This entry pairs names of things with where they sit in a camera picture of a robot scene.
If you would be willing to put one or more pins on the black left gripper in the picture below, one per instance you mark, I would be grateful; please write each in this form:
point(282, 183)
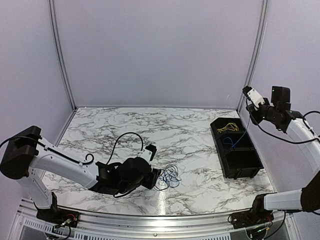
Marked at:
point(156, 173)

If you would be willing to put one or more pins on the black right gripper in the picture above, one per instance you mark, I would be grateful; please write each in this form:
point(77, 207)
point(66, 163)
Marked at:
point(255, 120)

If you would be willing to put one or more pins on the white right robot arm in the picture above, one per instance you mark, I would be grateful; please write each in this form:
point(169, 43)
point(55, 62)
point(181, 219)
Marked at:
point(290, 149)

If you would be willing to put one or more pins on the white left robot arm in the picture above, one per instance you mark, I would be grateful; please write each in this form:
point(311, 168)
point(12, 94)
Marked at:
point(28, 150)

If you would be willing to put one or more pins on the black bin far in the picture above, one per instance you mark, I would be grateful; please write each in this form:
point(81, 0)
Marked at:
point(222, 126)

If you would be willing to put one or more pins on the black bin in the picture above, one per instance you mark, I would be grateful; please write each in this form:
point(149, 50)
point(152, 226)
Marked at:
point(243, 163)
point(235, 141)
point(222, 126)

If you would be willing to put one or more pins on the black bin middle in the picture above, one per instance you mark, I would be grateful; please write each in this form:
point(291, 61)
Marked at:
point(235, 141)

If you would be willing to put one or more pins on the black bin near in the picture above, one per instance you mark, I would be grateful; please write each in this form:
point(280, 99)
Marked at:
point(243, 163)

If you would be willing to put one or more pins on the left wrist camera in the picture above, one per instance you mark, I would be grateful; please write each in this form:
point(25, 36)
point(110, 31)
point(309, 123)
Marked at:
point(148, 152)

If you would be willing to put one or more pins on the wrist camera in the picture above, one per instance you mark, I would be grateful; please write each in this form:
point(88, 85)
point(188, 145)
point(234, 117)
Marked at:
point(148, 152)
point(254, 96)

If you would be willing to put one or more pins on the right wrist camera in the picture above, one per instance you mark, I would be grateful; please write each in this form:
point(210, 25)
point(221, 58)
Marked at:
point(254, 96)

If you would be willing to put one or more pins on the aluminium front rail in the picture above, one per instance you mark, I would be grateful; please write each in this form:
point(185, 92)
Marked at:
point(106, 226)

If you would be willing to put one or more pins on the right corner aluminium post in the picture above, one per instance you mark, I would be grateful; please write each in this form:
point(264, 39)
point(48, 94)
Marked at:
point(262, 24)

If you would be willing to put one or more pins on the corner aluminium post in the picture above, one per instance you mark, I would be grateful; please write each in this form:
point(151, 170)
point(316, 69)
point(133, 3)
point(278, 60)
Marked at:
point(262, 24)
point(59, 53)

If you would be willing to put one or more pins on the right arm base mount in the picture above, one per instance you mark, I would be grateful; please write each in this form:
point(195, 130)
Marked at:
point(244, 219)

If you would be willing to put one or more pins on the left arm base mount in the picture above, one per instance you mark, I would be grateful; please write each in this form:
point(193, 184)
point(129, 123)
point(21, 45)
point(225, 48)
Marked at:
point(59, 216)

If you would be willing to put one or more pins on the left corner aluminium post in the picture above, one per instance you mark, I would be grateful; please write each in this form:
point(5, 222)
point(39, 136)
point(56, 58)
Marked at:
point(59, 53)

